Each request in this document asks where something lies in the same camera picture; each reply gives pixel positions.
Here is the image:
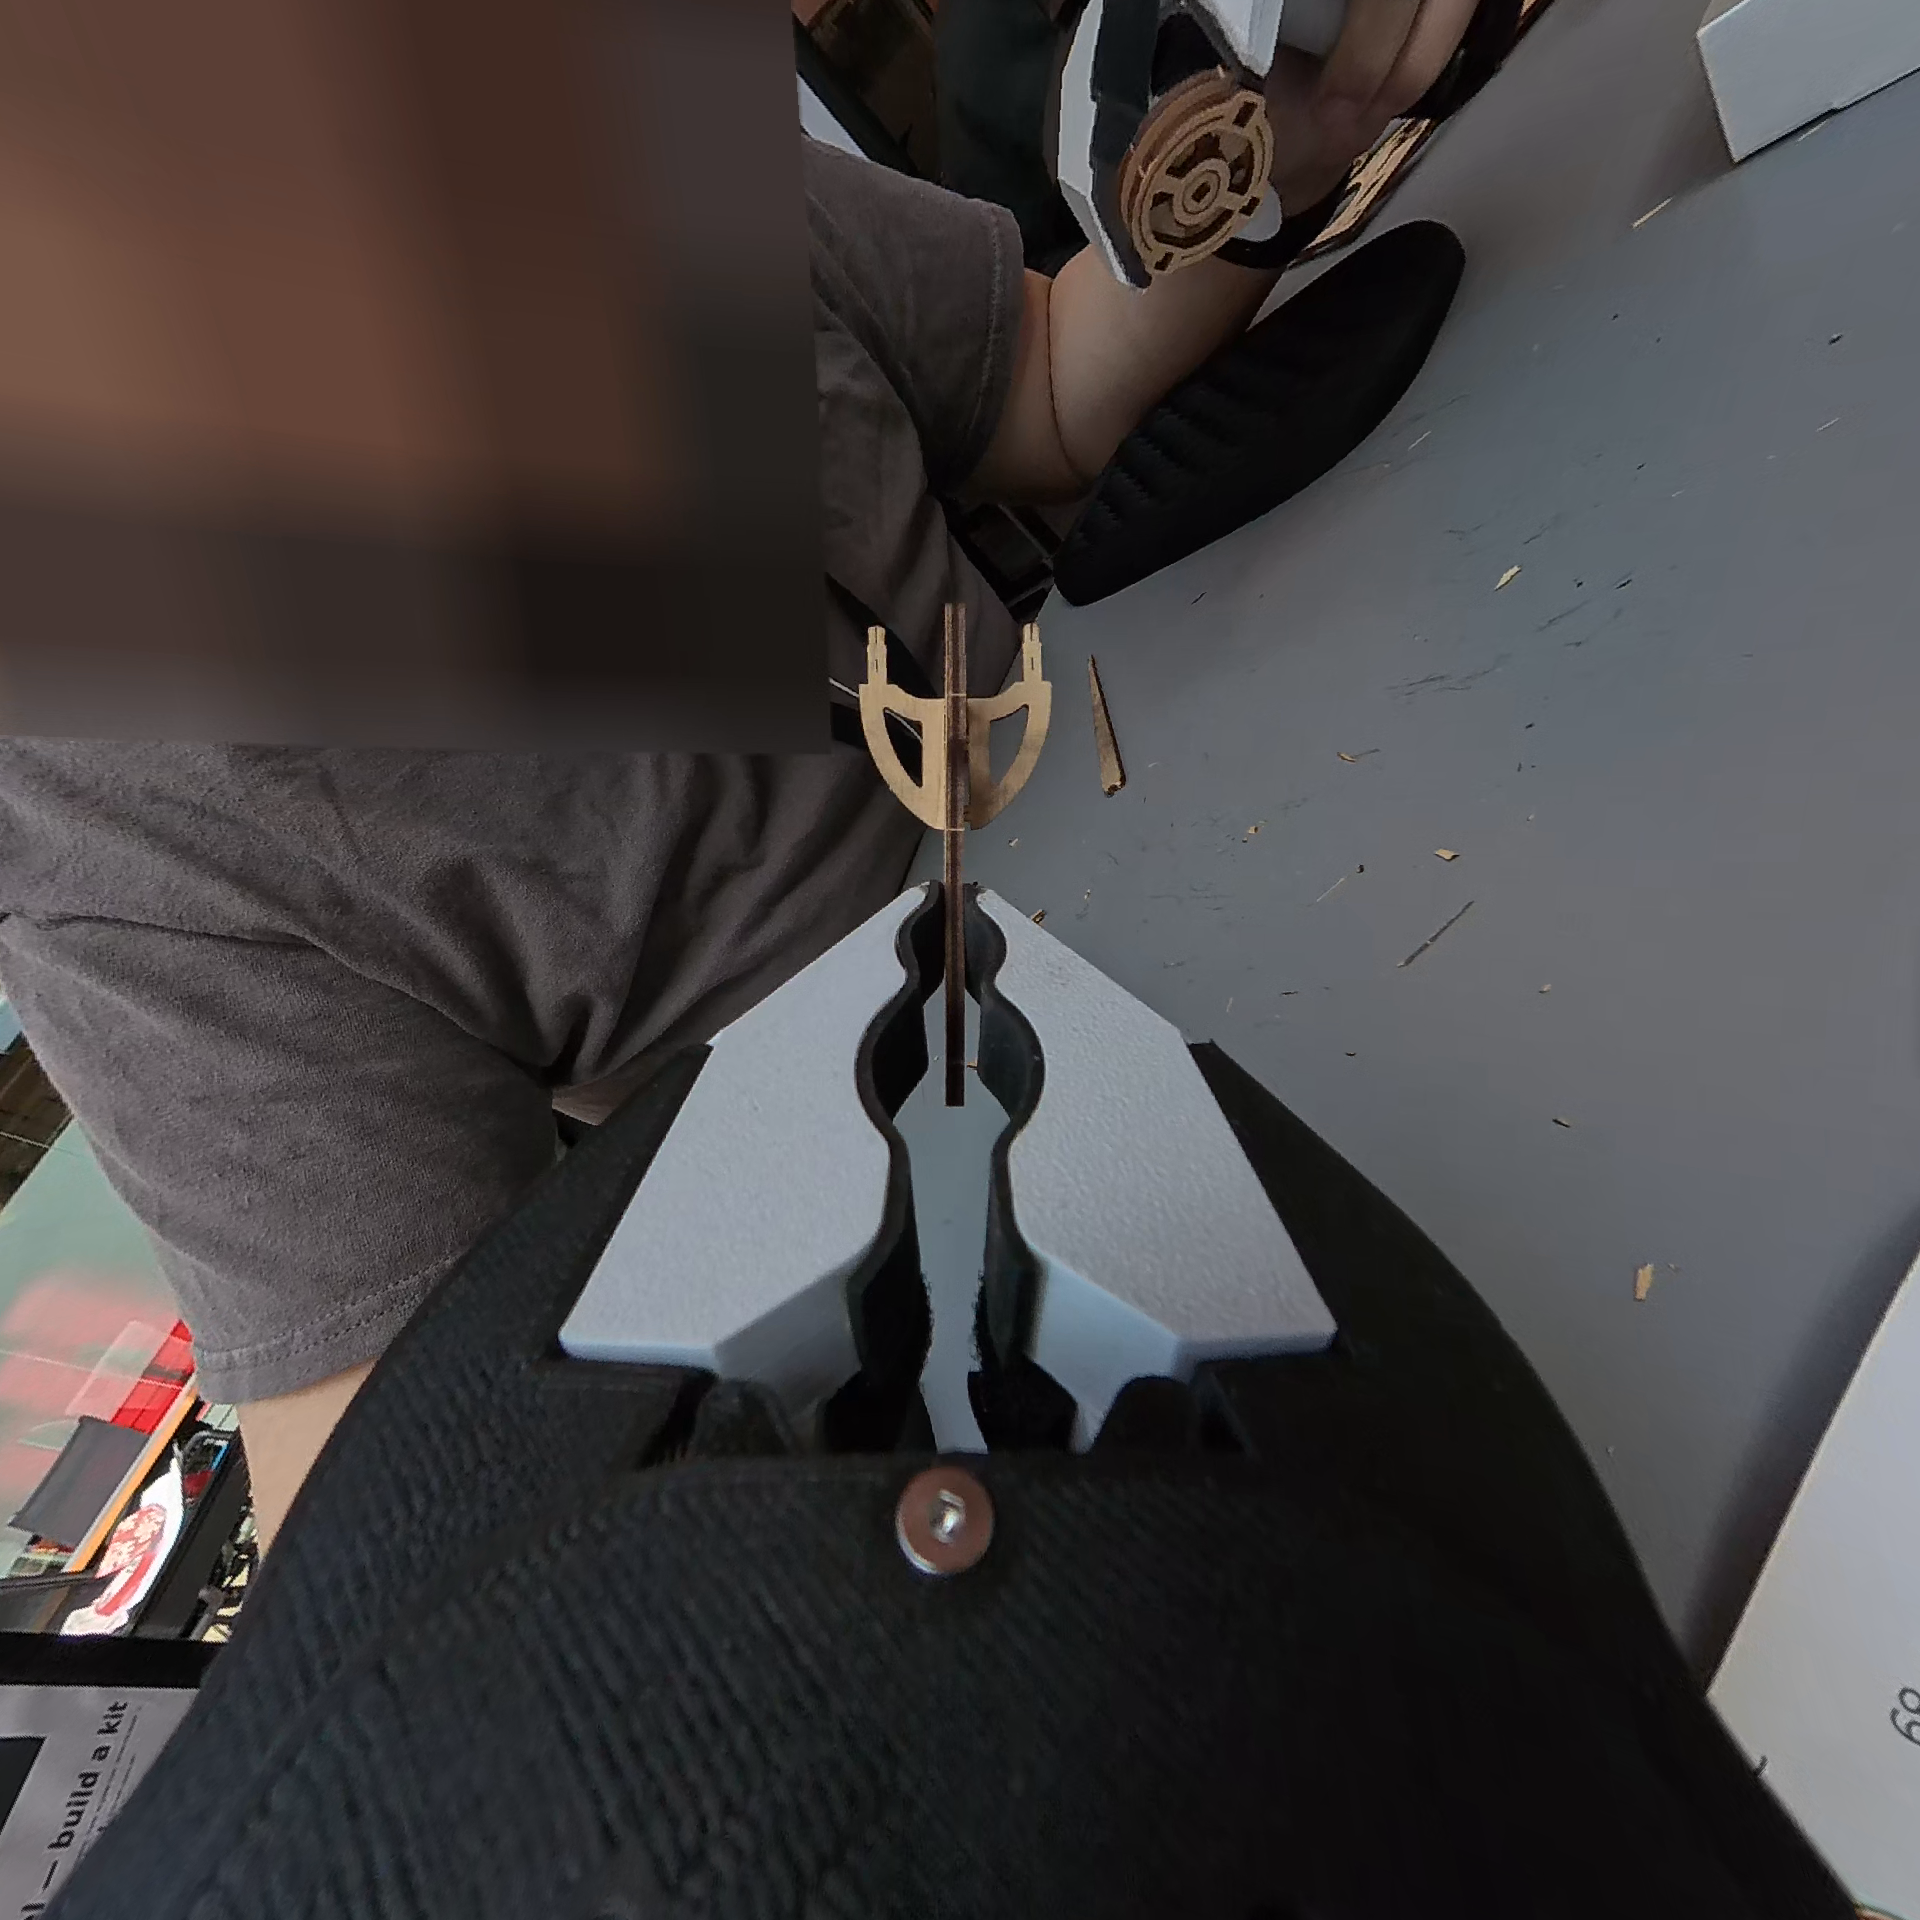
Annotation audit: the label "person's grey shirt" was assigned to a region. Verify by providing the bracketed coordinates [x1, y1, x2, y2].
[0, 136, 1026, 1404]

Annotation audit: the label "model instruction booklet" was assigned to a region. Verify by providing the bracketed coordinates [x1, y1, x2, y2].
[1710, 1245, 1920, 1920]

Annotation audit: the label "person's right forearm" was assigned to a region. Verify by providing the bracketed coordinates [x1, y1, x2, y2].
[234, 1352, 393, 1580]

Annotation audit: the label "person's left hand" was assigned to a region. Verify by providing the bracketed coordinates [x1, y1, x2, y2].
[1276, 0, 1485, 168]

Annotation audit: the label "round wooden wheel part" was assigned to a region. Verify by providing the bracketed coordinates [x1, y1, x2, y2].
[1115, 83, 1278, 280]

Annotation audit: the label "white cardboard box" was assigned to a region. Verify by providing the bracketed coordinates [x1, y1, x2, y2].
[1697, 0, 1920, 162]

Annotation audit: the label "wooden cross-shaped model part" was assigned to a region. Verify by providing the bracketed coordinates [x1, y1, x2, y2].
[862, 604, 1056, 1109]

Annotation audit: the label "scattered wood splinters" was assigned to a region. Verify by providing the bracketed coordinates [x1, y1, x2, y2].
[1037, 197, 1862, 1309]

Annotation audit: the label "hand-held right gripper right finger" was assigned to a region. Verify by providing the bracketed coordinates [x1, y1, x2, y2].
[966, 886, 1341, 1449]

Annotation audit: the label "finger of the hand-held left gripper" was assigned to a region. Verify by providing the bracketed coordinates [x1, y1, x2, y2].
[1045, 0, 1160, 287]
[1179, 0, 1325, 77]

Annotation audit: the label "person's left forearm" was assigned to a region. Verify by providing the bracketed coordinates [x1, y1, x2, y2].
[960, 222, 1278, 507]

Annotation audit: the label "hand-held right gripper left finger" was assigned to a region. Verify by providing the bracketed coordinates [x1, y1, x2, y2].
[559, 881, 947, 1428]

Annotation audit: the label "black strap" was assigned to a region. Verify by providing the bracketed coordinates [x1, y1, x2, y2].
[947, 503, 1058, 625]

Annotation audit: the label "black quilted wrist rest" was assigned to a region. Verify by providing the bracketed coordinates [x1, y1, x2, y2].
[1056, 220, 1464, 604]

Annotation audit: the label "grey printed sign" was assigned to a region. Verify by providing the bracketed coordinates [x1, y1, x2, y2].
[0, 1636, 212, 1920]

